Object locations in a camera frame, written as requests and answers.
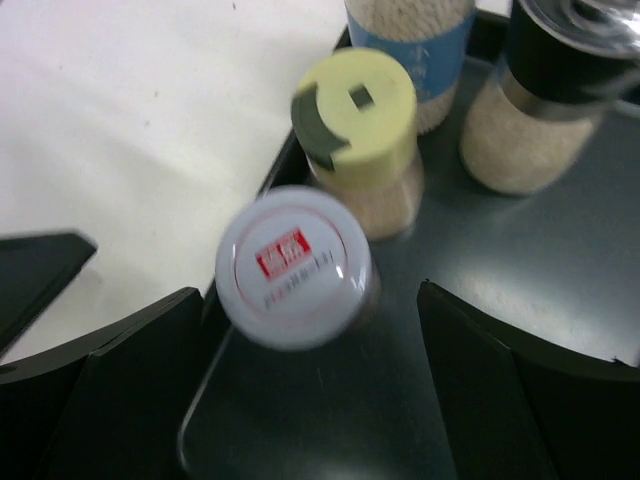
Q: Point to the black rectangular plastic tray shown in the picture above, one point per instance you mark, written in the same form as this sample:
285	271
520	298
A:
562	265

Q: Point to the yellow cap sauce bottle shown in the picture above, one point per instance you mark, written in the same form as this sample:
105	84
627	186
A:
354	115

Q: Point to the blue label silver cap bottle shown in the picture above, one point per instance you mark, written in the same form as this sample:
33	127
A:
428	38

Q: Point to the clear dome cap spice bottle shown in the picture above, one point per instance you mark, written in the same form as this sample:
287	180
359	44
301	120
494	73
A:
564	64

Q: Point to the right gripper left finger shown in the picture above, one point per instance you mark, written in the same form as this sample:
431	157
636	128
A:
108	404

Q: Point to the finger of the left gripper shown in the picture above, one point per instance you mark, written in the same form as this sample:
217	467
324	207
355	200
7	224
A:
44	270

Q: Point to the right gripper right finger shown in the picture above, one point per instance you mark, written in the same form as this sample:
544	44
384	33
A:
516	406

